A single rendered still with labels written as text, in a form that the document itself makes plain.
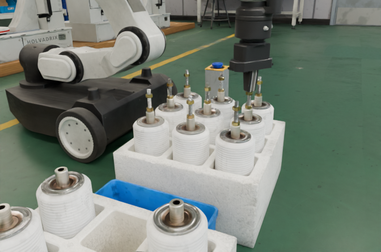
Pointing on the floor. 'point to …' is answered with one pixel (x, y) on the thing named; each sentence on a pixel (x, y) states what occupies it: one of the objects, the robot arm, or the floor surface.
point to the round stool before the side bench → (213, 11)
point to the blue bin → (151, 199)
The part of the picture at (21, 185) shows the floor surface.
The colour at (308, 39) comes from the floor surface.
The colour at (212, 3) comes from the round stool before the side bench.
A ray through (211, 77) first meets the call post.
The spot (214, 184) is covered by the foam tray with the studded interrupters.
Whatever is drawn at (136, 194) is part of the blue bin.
